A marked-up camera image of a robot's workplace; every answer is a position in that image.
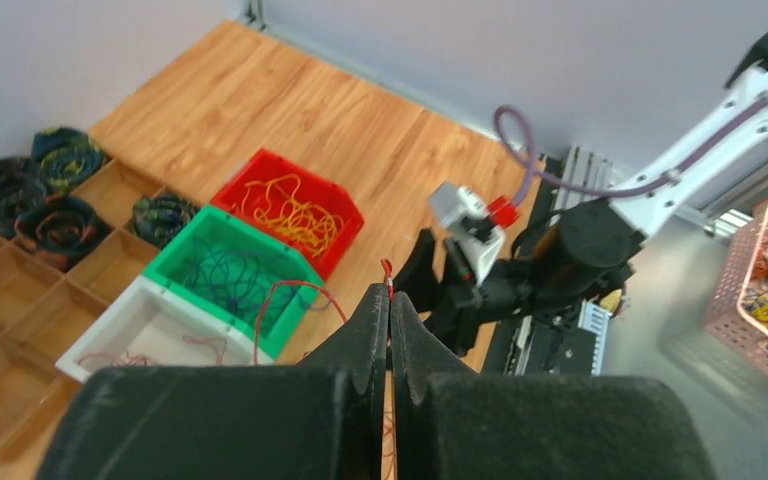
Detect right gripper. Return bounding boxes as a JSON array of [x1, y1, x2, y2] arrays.
[[393, 228, 534, 355]]

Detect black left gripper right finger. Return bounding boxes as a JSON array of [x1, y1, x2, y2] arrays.
[[390, 294, 716, 479]]

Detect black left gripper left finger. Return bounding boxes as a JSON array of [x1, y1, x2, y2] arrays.
[[37, 284, 390, 479]]

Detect single red wire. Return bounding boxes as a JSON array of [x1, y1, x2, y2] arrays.
[[253, 258, 395, 480]]

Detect yellow wires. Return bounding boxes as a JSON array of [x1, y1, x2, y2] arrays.
[[234, 173, 346, 260]]

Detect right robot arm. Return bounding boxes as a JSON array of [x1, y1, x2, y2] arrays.
[[388, 32, 768, 356]]

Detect red plastic bin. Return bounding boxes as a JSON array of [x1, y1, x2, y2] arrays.
[[210, 148, 365, 280]]

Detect green plastic bin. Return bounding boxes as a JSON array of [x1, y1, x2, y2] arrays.
[[144, 206, 324, 360]]

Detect white plastic bin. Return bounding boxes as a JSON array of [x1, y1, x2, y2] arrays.
[[55, 276, 274, 382]]

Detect rolled green patterned tie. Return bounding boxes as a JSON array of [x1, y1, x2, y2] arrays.
[[132, 193, 200, 249]]

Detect wooden compartment tray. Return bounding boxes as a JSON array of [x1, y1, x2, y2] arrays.
[[0, 159, 175, 458]]

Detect rolled orange spotted tie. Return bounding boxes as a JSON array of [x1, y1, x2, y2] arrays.
[[14, 194, 113, 272]]

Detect rolled teal yellow tie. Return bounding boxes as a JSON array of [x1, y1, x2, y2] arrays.
[[30, 126, 110, 194]]

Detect rolled dark tie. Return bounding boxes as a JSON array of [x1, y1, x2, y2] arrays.
[[0, 156, 53, 239]]

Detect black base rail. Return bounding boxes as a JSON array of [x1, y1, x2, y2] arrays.
[[480, 147, 615, 376]]

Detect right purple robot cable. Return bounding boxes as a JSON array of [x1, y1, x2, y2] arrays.
[[493, 69, 768, 200]]

